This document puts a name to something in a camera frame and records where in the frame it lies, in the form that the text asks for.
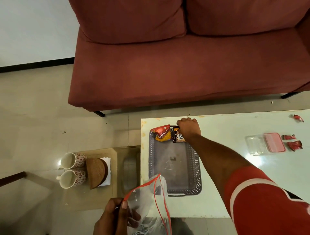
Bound person's right hand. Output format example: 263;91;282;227
176;117;202;142

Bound person's left hand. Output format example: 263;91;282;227
93;197;142;235

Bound black salted peanuts packet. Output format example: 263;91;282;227
170;125;187;143

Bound red and yellow snack packet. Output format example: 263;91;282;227
150;124;171;143

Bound beige plastic stool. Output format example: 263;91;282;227
62;145;141;211

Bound clear red-edged zip bag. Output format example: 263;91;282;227
123;173;172;235

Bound grey perforated plastic tray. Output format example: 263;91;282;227
148;126;203;197

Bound white paper napkins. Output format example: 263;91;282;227
98;157;111;187

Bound patterned mug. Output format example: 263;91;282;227
58;152;87;170
56;169;87;190

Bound clear box with pink lid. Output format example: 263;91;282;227
245;134;269;155

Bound person's right forearm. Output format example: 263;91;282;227
186;134;255;203

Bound red fabric sofa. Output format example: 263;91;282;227
67;0;310;118

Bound grey trousers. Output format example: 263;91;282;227
170;217;194;235

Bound dark wooden chair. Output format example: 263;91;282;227
0;171;27;187

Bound red sofa back cushion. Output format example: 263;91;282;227
186;0;310;36
68;0;187;45

